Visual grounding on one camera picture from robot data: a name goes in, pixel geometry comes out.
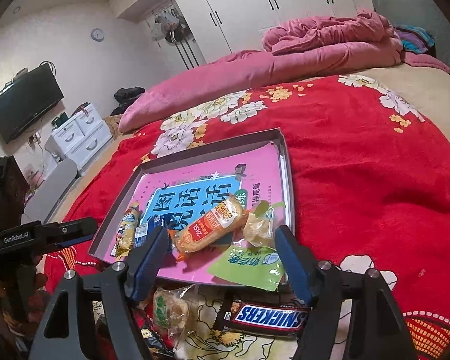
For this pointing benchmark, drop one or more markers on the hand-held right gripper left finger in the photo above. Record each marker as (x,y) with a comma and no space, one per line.
(150,262)

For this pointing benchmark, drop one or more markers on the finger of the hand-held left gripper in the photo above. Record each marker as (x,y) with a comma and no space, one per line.
(77,240)
(78,227)

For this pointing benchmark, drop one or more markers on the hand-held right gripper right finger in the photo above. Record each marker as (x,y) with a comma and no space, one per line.
(292,266)

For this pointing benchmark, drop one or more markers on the blue biscuit packet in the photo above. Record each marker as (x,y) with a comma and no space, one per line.
(144,232)

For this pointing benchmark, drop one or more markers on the shallow grey cardboard tray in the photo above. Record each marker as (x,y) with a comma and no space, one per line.
(116,225)

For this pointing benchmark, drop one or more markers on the yellow cartoon snack packet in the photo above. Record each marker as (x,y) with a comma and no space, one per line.
(127,228)

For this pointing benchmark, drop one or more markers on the green candy packet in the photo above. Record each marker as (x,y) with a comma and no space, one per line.
(247,266)

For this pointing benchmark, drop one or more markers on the clear rice cracker packet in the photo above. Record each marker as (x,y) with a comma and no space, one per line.
(168,307)

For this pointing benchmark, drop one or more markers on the clear yellow pastry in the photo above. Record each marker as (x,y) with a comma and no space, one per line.
(258,228)

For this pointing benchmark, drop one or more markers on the brown chocolate bar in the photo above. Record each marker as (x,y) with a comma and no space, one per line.
(270,317)

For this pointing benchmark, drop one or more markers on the orange bread packet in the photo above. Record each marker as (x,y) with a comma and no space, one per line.
(206,232)

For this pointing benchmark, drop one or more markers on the black green-pea snack packet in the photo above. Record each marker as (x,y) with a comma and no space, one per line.
(153,341)

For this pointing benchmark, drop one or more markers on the dark brown cabinet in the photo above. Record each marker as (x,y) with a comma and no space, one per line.
(7,191)

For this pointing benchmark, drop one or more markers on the white drawer cabinet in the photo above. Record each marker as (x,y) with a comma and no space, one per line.
(82,135)

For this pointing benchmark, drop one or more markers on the brown wicker basket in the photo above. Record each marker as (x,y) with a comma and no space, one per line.
(112,127)

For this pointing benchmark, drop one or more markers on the red floral blanket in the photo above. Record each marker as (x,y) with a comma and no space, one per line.
(360,180)

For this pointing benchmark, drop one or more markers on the pink and blue book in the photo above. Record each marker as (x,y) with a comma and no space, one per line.
(247,165)

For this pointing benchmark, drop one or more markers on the black bag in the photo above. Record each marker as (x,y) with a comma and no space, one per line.
(127,99)

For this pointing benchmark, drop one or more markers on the pink quilt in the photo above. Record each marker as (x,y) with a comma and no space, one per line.
(266,71)

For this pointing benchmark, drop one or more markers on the hanging bags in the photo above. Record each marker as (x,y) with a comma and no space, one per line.
(167,24)

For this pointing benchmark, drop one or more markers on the purple and teal cloth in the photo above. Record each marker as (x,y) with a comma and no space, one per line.
(414,39)

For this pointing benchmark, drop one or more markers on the white wardrobe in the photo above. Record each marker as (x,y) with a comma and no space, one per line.
(247,3)

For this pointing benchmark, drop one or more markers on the grey padded headboard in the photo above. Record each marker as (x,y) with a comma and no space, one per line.
(408,11)

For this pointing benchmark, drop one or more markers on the black wall television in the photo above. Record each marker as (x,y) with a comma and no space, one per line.
(22,105)

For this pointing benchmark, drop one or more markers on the round wall clock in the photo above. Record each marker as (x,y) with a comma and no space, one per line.
(97,35)

